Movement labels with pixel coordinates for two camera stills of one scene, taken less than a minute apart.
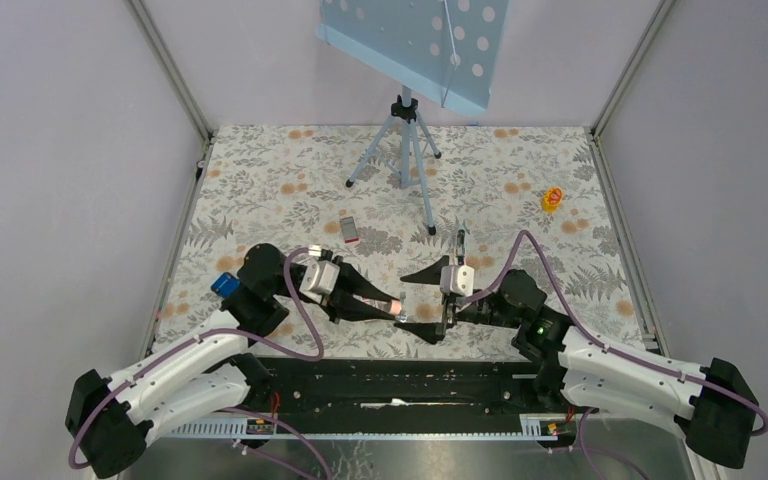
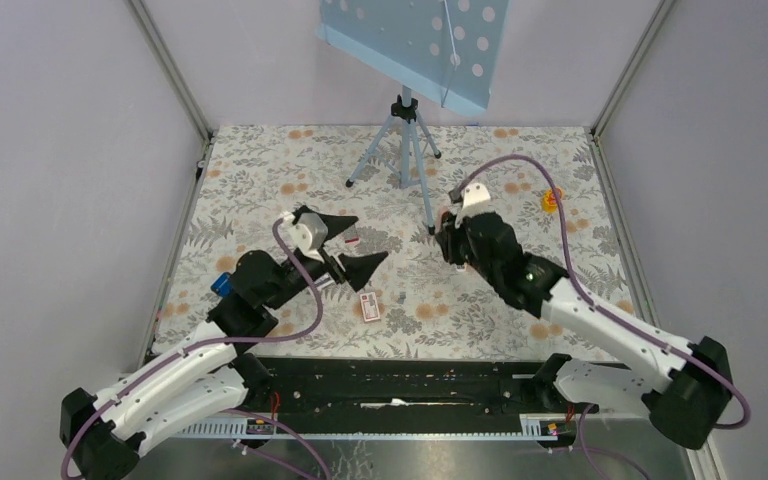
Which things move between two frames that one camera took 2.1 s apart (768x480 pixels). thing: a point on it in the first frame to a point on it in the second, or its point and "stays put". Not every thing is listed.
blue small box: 225,284 stays put
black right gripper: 434,331 to 448,238
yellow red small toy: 551,199 stays put
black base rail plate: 387,387 stays put
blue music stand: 446,51 stays put
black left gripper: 341,302 to 357,269
